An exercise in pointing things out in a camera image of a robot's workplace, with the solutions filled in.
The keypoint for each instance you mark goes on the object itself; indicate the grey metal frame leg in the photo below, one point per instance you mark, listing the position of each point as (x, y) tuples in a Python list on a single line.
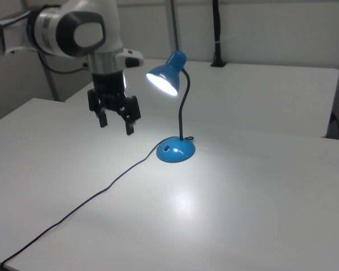
[(52, 82)]

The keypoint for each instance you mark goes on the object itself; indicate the blue gooseneck desk lamp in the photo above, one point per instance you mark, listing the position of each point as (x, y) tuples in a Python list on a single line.
[(175, 153)]

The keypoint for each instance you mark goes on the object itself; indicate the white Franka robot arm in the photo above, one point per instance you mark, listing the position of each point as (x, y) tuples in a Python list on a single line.
[(53, 31)]

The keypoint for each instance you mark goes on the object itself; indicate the black clamp-mounted pole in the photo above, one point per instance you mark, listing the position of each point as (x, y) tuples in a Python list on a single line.
[(217, 28)]

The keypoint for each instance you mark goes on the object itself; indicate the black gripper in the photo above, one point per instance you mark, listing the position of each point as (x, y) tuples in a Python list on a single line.
[(110, 87)]

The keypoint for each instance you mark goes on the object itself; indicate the grey partition post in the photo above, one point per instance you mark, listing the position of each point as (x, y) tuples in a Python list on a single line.
[(173, 25)]

